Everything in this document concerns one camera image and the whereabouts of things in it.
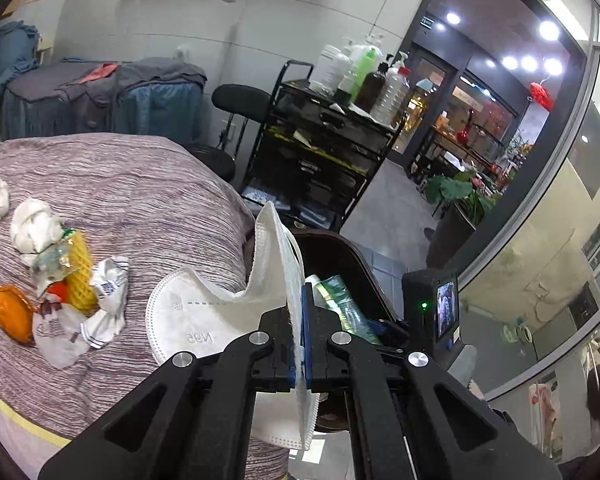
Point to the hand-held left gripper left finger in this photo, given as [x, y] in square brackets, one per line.
[280, 355]

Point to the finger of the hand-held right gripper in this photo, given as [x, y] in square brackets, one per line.
[387, 332]

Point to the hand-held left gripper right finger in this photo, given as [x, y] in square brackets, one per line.
[307, 340]

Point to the green plastic bottle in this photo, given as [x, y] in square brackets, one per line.
[345, 305]

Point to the white face mask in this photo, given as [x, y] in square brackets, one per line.
[220, 310]

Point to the dark brown trash bin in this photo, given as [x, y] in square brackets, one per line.
[340, 260]

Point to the white printed wrapper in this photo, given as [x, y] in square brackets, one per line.
[105, 310]

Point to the yellow foam fruit net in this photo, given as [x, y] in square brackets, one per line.
[82, 270]

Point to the white plastic bag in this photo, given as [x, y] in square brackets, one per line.
[55, 335]

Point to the clear plastic wrapper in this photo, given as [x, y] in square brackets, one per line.
[55, 260]

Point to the orange peel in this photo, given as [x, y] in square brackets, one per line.
[12, 312]

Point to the white tape roll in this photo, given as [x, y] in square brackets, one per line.
[517, 332]

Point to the potted green plant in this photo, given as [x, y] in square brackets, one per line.
[455, 195]

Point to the pink glass sticker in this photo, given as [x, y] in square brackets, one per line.
[545, 420]

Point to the black trolley cart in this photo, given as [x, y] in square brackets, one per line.
[325, 160]

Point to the purple striped blanket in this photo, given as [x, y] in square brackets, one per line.
[130, 200]

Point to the clear bottle with red cap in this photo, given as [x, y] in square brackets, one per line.
[391, 95]

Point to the dark brown bottle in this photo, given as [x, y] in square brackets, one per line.
[372, 87]

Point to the red hanging ornament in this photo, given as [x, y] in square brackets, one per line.
[541, 95]

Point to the black stool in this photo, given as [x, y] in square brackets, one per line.
[240, 100]

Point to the white plastic jar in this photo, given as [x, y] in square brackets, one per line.
[330, 70]

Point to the pale yellow-trimmed bed sheet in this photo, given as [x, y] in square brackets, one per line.
[10, 420]

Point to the grey-covered massage bed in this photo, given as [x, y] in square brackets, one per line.
[145, 100]

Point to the green exit sign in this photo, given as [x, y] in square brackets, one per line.
[427, 21]

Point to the red cloth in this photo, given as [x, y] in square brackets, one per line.
[97, 72]

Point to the blue cloth pile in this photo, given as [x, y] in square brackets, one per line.
[12, 55]

